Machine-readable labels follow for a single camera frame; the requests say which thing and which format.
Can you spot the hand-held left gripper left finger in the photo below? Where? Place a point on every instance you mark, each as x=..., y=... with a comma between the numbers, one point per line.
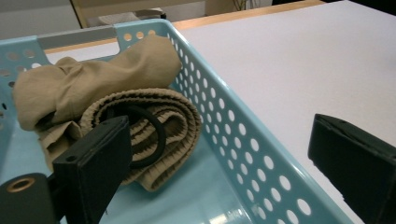
x=90, y=168

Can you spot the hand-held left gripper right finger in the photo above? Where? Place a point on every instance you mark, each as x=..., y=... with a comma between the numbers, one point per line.
x=358, y=168

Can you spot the light blue perforated basket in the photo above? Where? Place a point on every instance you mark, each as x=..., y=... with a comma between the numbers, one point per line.
x=193, y=193

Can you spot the white table board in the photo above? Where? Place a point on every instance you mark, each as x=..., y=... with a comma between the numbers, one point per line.
x=295, y=62

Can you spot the wooden table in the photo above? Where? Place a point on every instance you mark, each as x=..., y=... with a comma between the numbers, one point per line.
x=218, y=20

